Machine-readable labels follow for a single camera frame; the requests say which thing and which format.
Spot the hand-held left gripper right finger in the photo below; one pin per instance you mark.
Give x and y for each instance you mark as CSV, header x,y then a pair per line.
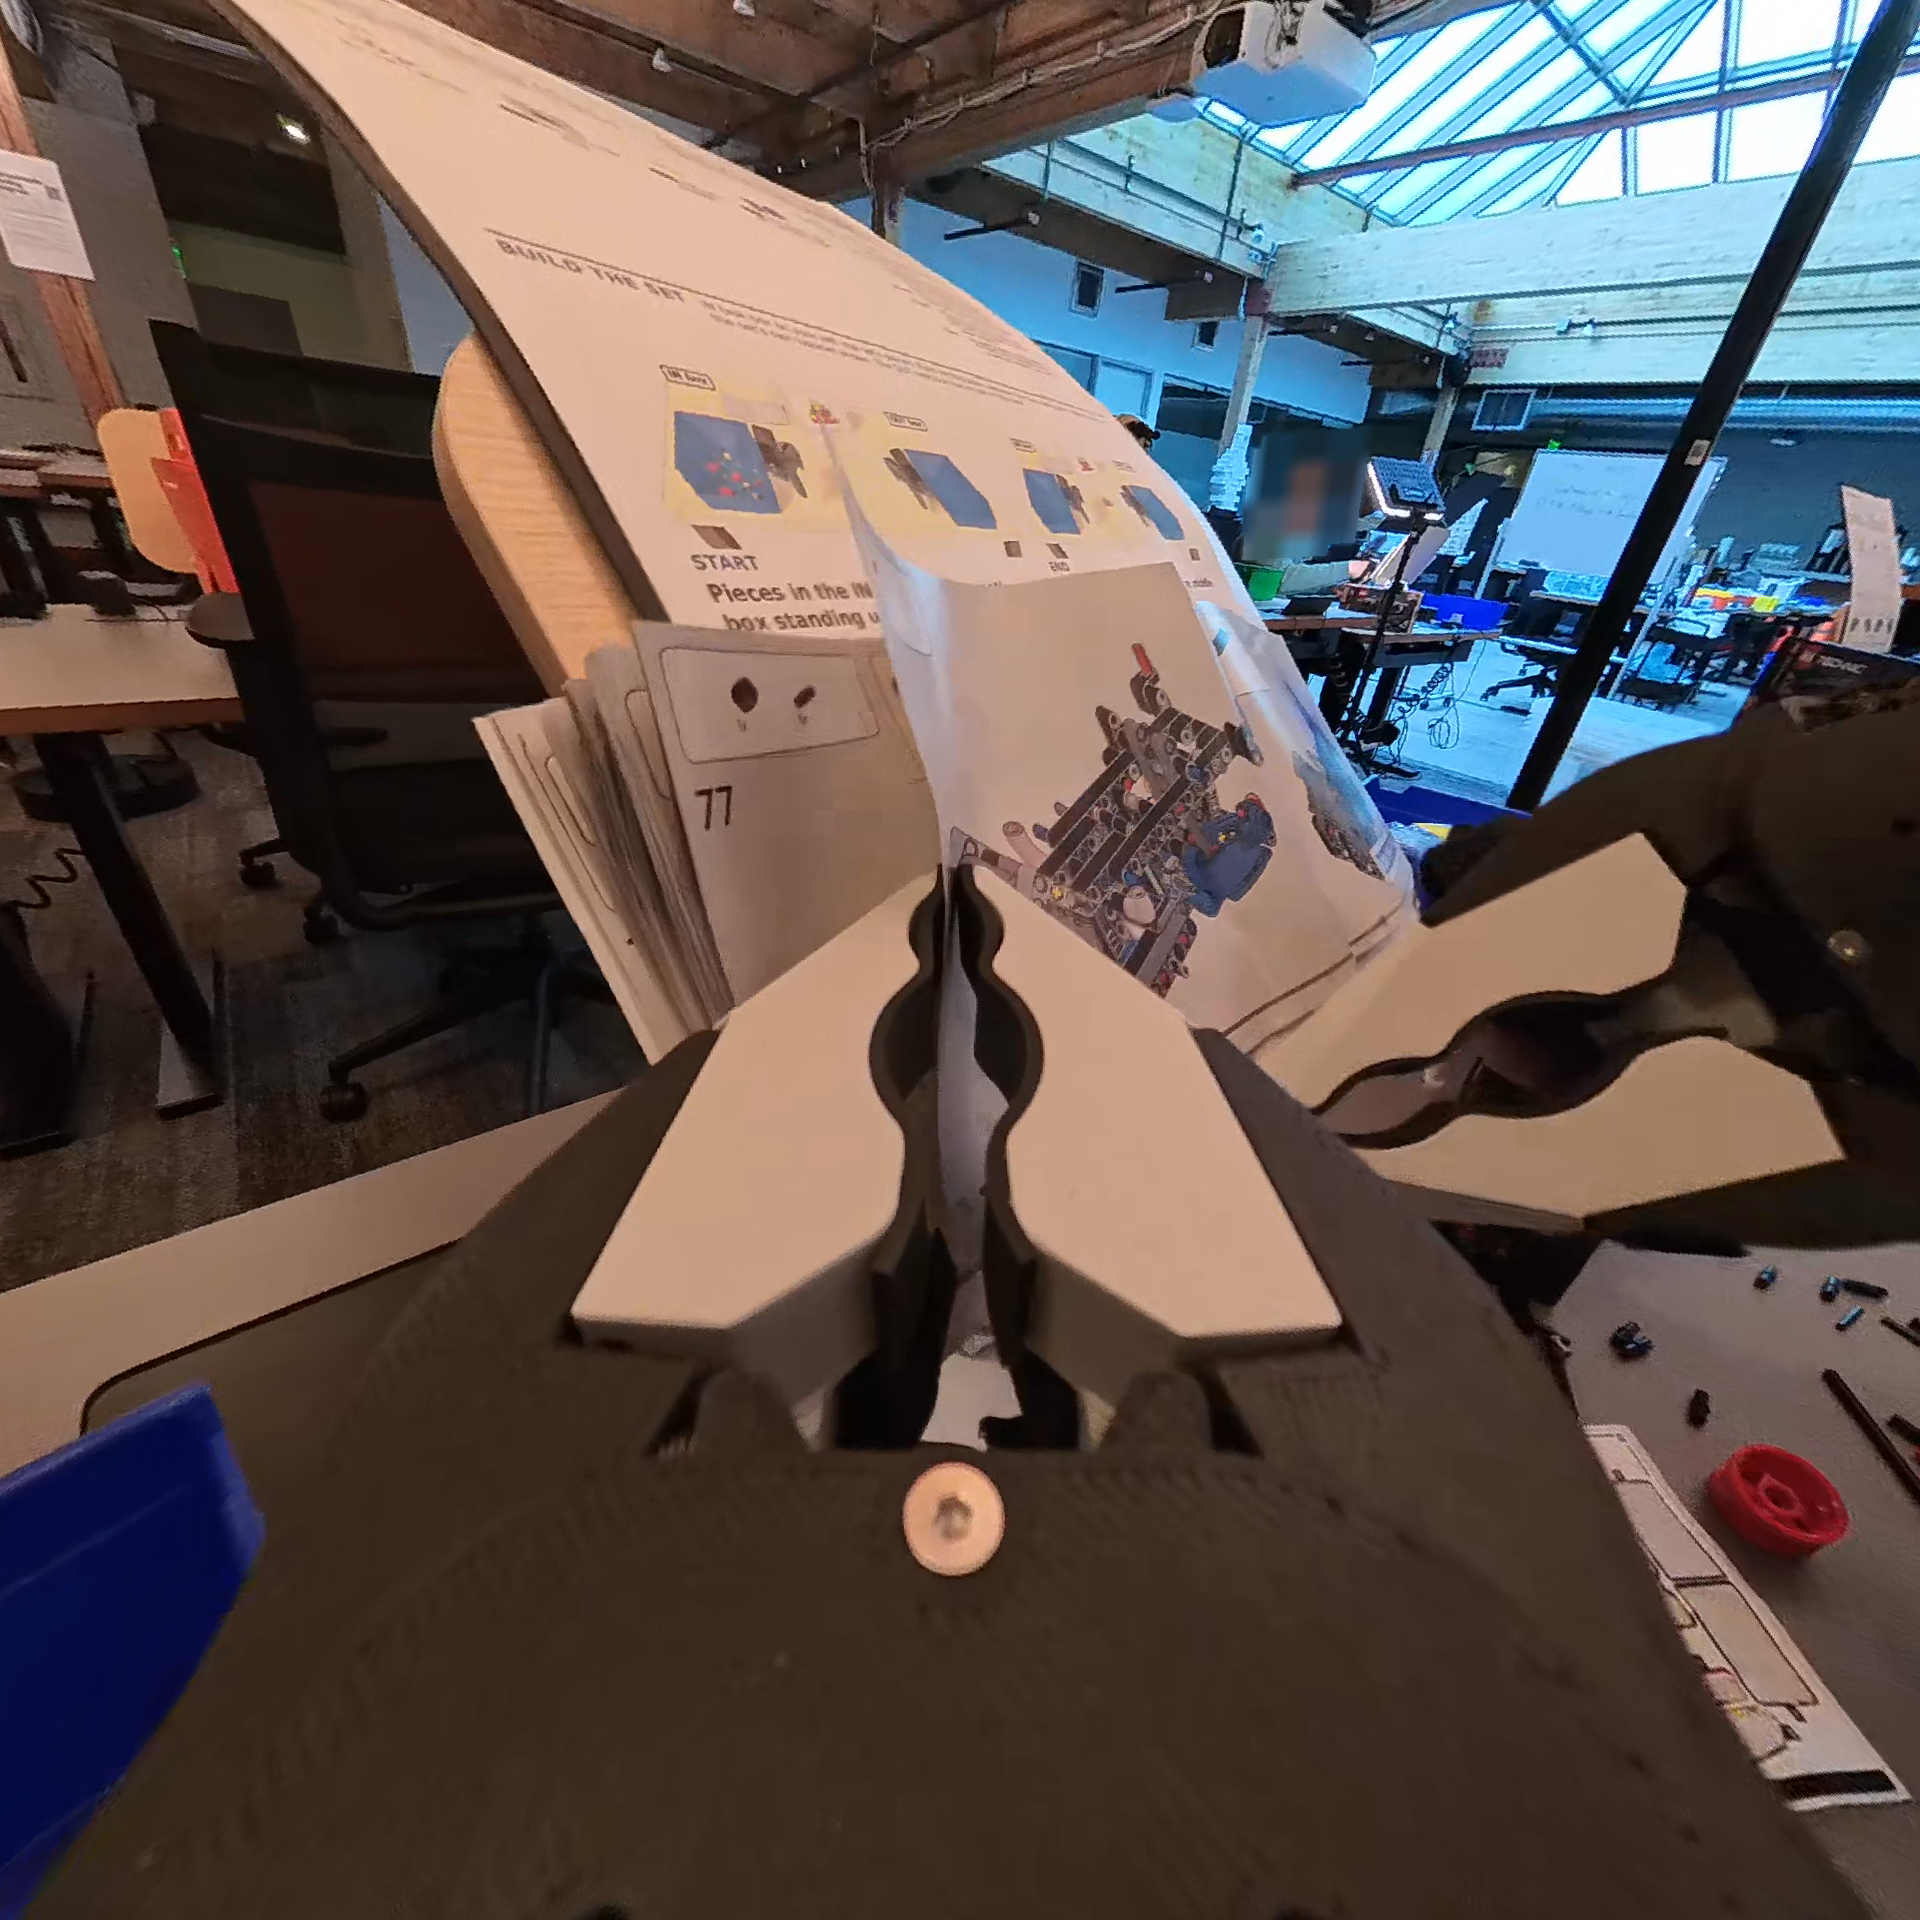
x,y
1155,1172

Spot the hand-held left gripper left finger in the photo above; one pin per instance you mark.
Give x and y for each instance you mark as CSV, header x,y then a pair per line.
x,y
750,1172

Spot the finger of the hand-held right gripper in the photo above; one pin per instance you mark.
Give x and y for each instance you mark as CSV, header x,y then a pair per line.
x,y
1530,930
1650,1141

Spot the toy instruction booklet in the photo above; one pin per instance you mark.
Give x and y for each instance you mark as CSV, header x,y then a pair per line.
x,y
1050,705

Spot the grey desk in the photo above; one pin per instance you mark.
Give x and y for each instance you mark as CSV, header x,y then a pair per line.
x,y
1770,1365

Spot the scattered black connector pins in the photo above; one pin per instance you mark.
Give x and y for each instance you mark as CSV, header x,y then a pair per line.
x,y
1630,1340

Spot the white standing sign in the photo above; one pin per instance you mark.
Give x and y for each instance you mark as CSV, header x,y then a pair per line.
x,y
1871,569

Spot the long black axle rod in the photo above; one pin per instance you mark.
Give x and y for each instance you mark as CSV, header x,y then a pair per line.
x,y
1867,1425

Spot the red toy wheel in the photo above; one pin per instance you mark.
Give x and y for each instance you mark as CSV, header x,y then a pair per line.
x,y
1778,1500

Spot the whiteboard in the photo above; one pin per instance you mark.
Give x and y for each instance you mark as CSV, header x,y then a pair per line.
x,y
1588,517

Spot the colourful sticker sheet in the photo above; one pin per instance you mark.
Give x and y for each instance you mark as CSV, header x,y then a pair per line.
x,y
1739,1650

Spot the black office chair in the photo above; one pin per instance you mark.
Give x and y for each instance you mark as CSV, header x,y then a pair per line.
x,y
346,599

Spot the blue plastic bin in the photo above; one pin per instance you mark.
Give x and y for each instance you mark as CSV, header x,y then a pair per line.
x,y
106,1622

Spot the white side table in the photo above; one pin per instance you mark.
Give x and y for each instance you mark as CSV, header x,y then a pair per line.
x,y
106,674

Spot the white ceiling projector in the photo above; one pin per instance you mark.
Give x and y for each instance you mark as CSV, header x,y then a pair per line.
x,y
1289,60

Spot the orange chair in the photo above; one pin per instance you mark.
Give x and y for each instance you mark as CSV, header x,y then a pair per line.
x,y
166,480

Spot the white instruction poster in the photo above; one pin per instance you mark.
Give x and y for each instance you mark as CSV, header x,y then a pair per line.
x,y
630,212

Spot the white wall notice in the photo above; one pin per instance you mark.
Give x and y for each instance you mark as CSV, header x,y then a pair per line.
x,y
42,217

